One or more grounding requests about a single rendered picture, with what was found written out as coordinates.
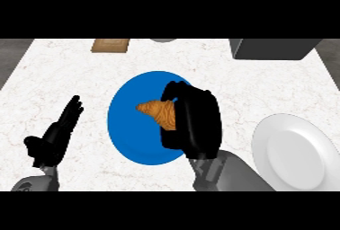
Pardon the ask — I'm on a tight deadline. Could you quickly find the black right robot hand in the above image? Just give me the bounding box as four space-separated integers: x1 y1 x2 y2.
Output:
159 80 223 160

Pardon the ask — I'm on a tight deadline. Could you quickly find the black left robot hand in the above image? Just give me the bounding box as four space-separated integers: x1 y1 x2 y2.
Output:
22 94 85 169

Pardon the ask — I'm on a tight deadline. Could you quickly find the brown croissant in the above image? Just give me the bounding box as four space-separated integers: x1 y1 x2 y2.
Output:
136 99 177 132

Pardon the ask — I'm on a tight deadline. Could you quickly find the blue plate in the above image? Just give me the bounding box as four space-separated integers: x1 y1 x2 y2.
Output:
106 70 192 166

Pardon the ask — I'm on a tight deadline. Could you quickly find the white plate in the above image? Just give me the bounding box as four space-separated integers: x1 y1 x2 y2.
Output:
251 112 340 192

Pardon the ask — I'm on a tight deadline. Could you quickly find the dark grey appliance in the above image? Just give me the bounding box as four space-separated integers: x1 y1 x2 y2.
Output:
229 39 323 61

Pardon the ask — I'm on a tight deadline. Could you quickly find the brown wooden board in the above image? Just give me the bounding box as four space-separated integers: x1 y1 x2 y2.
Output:
90 39 131 54

